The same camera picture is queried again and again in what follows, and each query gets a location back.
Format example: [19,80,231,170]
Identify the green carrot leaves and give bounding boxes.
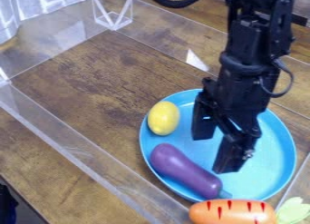
[276,197,310,224]

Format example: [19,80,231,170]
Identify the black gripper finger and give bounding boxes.
[212,135,256,174]
[191,93,216,141]

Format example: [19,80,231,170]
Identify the yellow toy lemon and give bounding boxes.
[147,101,180,136]

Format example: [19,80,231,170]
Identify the clear acrylic enclosure wall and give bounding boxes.
[0,0,310,224]

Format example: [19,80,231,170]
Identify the black bar in background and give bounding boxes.
[291,14,307,26]

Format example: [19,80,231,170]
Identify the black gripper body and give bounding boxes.
[199,53,279,140]

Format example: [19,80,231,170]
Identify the purple toy eggplant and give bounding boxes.
[148,143,232,199]

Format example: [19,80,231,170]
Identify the blue round plate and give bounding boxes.
[139,89,297,200]

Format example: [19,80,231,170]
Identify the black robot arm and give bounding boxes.
[191,0,294,173]

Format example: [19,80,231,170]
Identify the orange toy carrot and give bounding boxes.
[188,200,278,224]

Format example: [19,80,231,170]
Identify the white patterned curtain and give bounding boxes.
[0,0,84,44]

